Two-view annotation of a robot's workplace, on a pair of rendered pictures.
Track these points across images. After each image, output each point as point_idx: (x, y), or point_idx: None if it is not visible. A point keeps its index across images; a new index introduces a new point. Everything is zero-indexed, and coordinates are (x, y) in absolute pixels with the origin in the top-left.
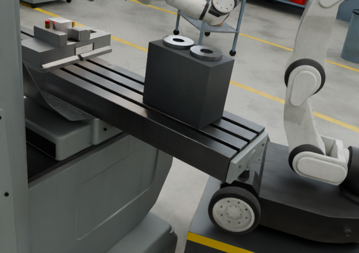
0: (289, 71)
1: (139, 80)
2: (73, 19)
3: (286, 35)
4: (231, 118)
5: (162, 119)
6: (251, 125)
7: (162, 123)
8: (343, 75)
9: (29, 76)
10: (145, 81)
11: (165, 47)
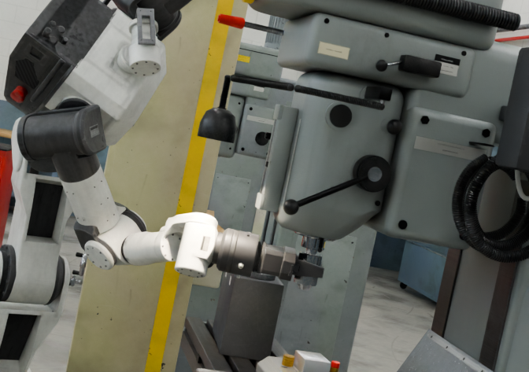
0: (62, 277)
1: (231, 370)
2: None
3: None
4: (204, 327)
5: (275, 351)
6: (197, 320)
7: (282, 350)
8: None
9: (418, 346)
10: (274, 334)
11: (279, 279)
